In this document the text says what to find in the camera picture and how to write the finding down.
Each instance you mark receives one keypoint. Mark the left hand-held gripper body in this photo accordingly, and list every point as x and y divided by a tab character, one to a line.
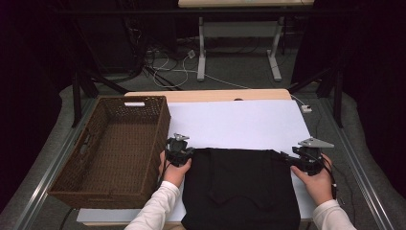
177	150

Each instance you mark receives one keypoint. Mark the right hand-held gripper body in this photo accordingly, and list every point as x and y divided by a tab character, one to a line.
308	161

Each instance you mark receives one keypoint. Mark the brown wicker basket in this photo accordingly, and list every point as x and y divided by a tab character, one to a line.
127	140

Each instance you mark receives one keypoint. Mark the black sleeveless shirt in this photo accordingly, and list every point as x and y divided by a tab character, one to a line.
239	185

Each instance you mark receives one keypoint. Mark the person's left hand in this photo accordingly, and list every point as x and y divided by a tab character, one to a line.
174	174

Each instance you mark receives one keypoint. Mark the person's right hand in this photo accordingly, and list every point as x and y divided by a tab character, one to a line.
316	188

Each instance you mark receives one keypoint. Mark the white power adapter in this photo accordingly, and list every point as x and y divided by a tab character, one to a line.
306	109

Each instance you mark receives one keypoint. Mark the white table board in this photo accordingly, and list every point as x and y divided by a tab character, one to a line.
236	124

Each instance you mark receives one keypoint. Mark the light wooden table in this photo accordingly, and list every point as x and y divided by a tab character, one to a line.
207	95

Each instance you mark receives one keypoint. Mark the black metal stand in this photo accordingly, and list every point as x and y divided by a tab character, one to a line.
76	102
337	102

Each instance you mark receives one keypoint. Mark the dark curtain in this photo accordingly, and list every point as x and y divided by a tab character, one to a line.
379	96
28	96

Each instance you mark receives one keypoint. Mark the small white plug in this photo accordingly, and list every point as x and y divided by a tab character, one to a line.
191	53

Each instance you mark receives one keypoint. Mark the desk with white legs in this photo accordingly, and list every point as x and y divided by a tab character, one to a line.
239	30

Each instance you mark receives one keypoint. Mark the black horizontal metal bar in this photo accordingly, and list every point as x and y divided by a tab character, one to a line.
127	12

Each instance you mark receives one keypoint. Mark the aluminium floor rail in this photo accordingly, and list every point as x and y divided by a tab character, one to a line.
352	159
65	150

